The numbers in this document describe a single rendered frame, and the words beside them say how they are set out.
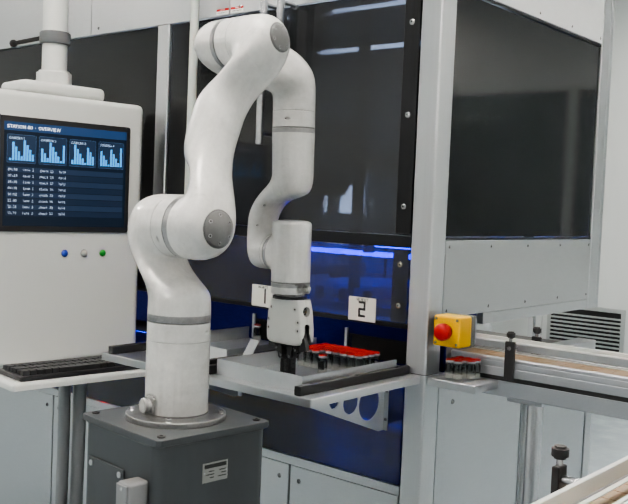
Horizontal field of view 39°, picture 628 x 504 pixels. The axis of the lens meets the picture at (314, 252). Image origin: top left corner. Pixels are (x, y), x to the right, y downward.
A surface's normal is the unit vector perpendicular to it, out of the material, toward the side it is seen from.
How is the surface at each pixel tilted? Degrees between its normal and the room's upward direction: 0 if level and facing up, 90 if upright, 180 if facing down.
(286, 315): 91
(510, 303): 90
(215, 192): 59
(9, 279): 90
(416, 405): 90
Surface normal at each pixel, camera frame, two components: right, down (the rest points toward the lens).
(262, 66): 0.38, 0.65
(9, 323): 0.69, 0.07
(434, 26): -0.65, 0.01
